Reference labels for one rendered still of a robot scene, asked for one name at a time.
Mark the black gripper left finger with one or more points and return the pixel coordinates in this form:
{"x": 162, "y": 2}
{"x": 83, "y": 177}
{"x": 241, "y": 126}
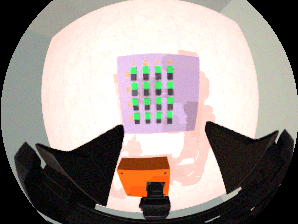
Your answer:
{"x": 90, "y": 167}

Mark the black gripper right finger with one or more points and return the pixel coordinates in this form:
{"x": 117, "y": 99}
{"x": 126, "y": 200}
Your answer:
{"x": 236, "y": 154}

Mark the lavender switch panel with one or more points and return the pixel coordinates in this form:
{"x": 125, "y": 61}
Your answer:
{"x": 158, "y": 92}

